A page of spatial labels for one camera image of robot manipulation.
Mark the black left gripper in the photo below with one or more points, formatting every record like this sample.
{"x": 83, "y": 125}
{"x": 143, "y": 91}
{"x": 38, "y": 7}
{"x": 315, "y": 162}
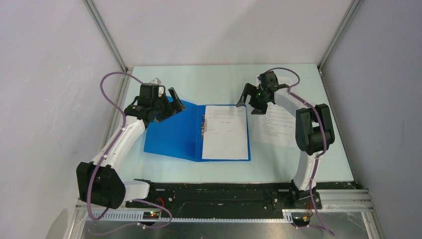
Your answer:
{"x": 175, "y": 105}

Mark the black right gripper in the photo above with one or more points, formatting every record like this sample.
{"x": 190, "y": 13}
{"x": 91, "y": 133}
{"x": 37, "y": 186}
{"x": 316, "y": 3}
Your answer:
{"x": 249, "y": 89}

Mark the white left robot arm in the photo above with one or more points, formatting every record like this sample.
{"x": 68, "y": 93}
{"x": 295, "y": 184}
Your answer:
{"x": 98, "y": 180}

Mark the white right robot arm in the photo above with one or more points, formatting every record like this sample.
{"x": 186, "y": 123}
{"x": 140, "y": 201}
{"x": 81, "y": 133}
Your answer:
{"x": 314, "y": 131}

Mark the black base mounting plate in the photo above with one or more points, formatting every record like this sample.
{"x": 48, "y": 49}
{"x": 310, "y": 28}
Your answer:
{"x": 232, "y": 201}

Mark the left controller board with leds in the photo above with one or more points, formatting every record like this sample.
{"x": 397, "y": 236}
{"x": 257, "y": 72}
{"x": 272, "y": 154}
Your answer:
{"x": 151, "y": 215}

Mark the controller board with leds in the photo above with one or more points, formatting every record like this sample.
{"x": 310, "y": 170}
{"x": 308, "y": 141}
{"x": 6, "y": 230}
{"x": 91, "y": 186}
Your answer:
{"x": 151, "y": 215}
{"x": 300, "y": 221}

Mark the right controller board with leds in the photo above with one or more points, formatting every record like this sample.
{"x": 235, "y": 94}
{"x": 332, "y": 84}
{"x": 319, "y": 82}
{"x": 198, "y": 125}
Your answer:
{"x": 300, "y": 221}

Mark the left aluminium frame post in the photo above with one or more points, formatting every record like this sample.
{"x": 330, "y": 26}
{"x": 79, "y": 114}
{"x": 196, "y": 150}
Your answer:
{"x": 99, "y": 22}

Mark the aluminium frame post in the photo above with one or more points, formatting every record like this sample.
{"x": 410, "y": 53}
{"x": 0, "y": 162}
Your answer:
{"x": 339, "y": 33}
{"x": 99, "y": 22}

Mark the right aluminium frame post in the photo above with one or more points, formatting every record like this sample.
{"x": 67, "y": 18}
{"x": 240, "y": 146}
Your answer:
{"x": 339, "y": 33}

